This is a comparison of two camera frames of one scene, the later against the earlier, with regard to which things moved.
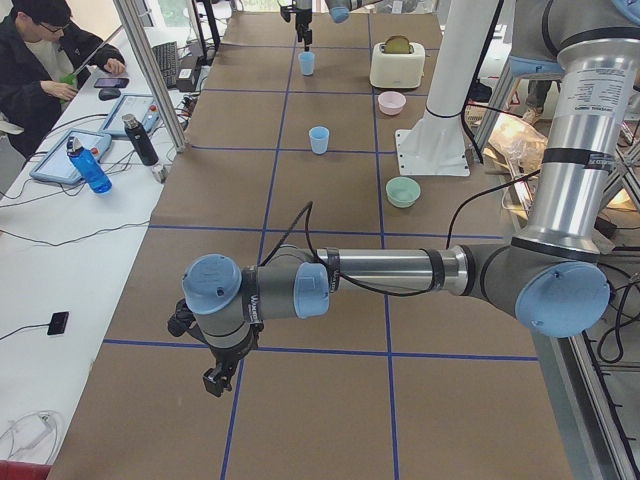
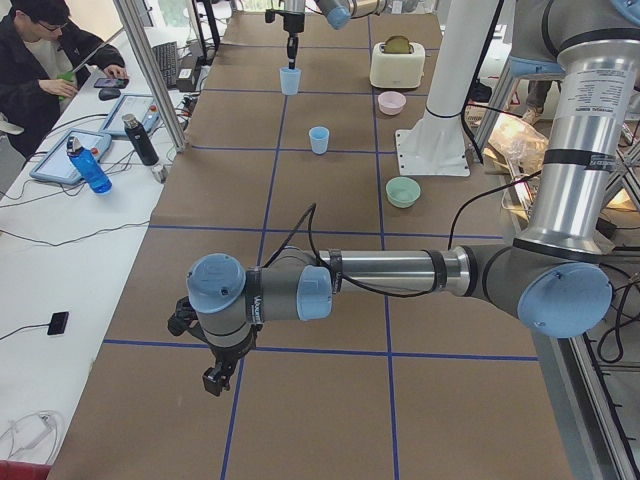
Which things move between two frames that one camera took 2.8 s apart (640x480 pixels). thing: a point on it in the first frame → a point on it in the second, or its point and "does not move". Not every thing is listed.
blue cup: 307,60 → 290,80
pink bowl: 391,103 does not move
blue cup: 319,139 does not move
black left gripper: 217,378 does not move
